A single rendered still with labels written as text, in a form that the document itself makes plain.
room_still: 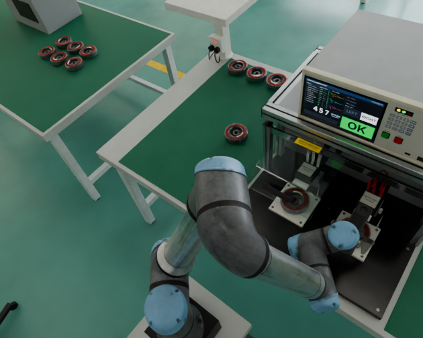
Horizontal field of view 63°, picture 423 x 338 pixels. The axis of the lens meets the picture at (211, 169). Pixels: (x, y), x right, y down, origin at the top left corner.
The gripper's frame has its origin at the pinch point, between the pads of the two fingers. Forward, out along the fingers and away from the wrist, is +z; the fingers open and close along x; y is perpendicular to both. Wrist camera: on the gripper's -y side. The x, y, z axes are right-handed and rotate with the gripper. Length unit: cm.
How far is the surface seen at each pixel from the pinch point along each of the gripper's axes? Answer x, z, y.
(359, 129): -11.4, -20.3, -29.2
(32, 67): -219, 9, 3
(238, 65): -97, 39, -54
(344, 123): -16.3, -20.6, -29.5
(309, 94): -30, -26, -33
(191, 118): -95, 18, -13
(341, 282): 4.5, -1.7, 17.4
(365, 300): 13.5, -2.4, 18.5
